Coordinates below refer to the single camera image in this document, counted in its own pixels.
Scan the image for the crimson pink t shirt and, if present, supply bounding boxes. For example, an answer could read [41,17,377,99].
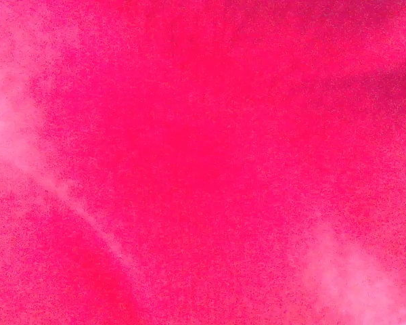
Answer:
[0,1,406,324]

